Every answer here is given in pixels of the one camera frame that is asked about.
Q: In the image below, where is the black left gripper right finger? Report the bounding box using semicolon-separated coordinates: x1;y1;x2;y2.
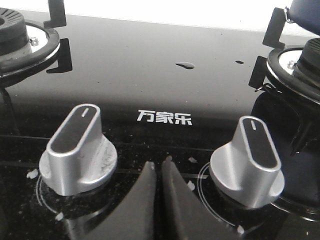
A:
161;155;239;240

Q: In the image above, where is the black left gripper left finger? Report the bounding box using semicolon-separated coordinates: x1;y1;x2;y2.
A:
85;161;157;240

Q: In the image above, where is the black right pot support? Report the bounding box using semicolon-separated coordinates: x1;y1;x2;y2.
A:
262;6;320;106

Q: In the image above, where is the black pot support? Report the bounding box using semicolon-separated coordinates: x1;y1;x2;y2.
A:
0;0;67;78
262;6;320;106

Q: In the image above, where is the black left pot support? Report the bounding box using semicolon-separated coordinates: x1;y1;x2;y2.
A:
0;0;67;78

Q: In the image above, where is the dark blue cooking pot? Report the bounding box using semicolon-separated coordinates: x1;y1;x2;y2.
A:
288;0;320;35

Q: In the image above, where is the silver right stove knob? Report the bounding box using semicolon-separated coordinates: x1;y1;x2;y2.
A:
209;115;285;209

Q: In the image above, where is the silver stove knob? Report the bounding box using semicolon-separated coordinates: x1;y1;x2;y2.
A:
209;115;285;209
39;103;117;196

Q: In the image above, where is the silver left stove knob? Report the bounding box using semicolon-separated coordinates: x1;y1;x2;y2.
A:
39;103;117;196

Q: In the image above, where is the black glass gas stove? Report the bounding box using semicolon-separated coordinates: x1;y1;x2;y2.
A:
0;15;320;240

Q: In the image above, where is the black right gas burner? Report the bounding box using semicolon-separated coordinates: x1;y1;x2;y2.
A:
293;38;320;89

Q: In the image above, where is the black gas burner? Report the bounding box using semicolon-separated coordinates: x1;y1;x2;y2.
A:
293;38;320;89
0;7;29;56

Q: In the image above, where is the black left gas burner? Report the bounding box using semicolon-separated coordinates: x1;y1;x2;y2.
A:
0;7;29;56

